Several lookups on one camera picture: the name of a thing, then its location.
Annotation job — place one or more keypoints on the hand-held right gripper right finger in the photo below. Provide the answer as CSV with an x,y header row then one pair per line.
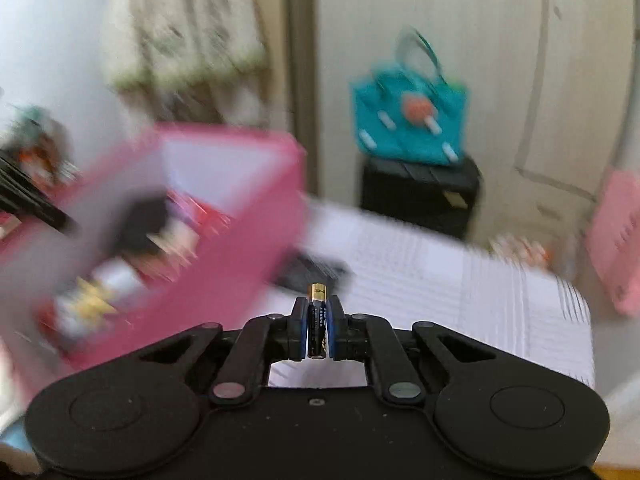
x,y
336,330

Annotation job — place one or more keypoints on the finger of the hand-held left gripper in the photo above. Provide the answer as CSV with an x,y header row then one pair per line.
x,y
45,215

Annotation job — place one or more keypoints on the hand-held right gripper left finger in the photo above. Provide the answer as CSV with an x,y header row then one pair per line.
x,y
300,330

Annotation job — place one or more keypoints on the black gold battery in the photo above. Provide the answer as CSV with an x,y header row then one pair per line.
x,y
317,320

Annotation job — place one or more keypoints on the pink cardboard box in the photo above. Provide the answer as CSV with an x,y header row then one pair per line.
x,y
225,270

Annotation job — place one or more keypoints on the small black box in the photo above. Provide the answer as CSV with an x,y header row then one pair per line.
x,y
142,220

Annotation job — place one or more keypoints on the flat black battery pack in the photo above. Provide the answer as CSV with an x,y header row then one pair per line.
x,y
300,272

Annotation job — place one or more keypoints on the cabinet clutter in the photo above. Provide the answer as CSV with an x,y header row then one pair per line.
x,y
35,150

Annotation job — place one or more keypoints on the striped white tablecloth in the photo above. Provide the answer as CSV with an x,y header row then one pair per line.
x,y
450,285

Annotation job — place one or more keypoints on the red printed box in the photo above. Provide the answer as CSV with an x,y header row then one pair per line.
x,y
205,217

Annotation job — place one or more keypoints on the black suitcase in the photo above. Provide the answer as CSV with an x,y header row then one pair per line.
x,y
415,195

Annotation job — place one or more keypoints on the white orange paper bag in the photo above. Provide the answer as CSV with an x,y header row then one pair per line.
x,y
520,250

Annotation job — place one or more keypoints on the teal felt handbag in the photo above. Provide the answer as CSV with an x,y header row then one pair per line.
x,y
395,130

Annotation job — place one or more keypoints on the cream knit cardigan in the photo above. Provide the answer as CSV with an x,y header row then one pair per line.
x,y
175,25

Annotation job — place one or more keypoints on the pink paper bag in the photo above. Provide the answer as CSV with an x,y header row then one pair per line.
x,y
617,240

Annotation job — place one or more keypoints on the beige wardrobe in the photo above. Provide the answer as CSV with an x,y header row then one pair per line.
x,y
500,60

